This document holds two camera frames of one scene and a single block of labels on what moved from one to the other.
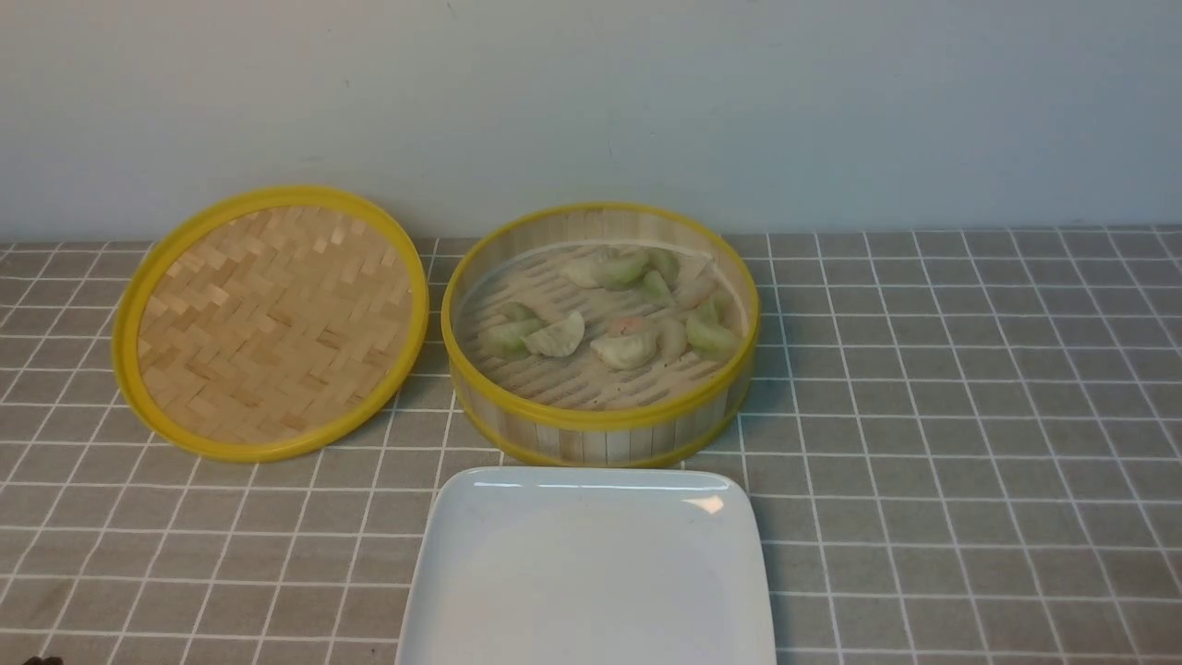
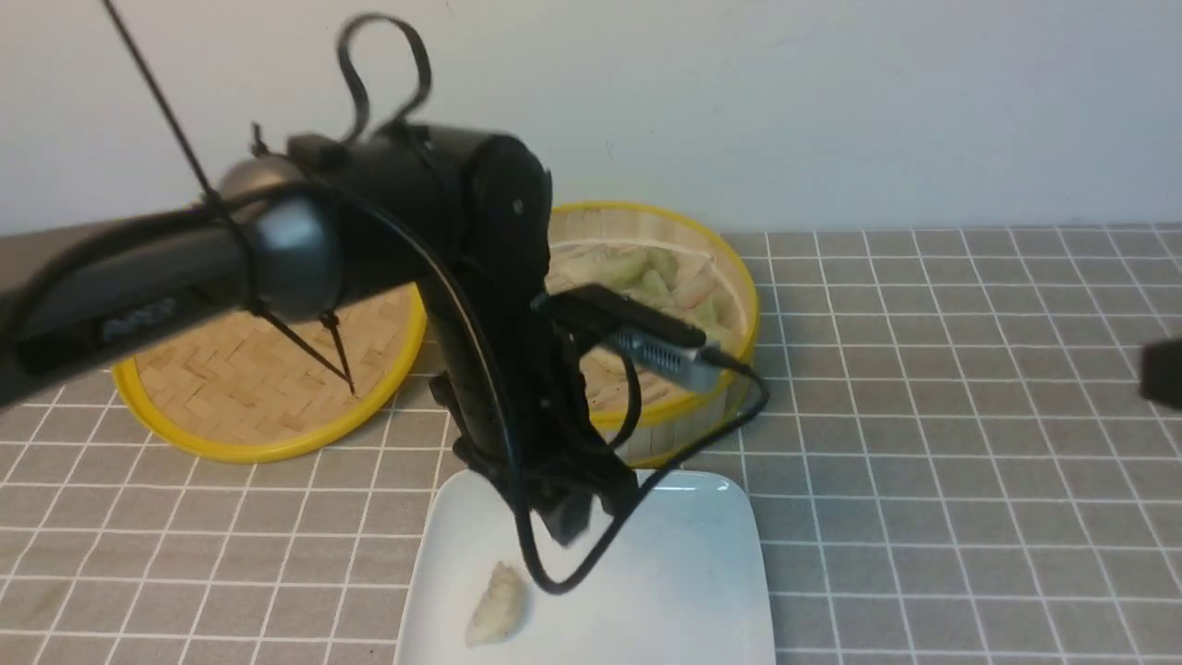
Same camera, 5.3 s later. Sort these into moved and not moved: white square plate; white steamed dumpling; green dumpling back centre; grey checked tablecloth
Moved: white steamed dumpling
Not moved: grey checked tablecloth; green dumpling back centre; white square plate
